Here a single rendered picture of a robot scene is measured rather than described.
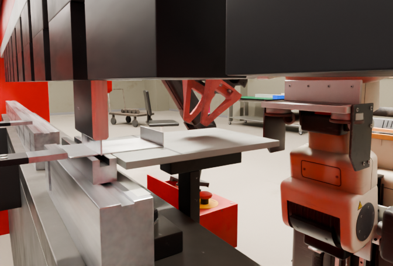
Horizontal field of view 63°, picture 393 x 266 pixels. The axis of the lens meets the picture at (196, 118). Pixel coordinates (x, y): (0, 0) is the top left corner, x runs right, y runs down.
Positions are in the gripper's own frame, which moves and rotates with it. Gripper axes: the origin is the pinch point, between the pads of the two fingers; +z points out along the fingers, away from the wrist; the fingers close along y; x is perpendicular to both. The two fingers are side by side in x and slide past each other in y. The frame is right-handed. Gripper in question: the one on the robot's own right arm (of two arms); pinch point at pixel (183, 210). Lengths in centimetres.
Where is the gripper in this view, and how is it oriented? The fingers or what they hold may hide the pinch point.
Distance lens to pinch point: 95.6
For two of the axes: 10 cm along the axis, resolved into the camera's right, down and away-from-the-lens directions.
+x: 6.0, 0.8, -7.9
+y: -7.7, -1.9, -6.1
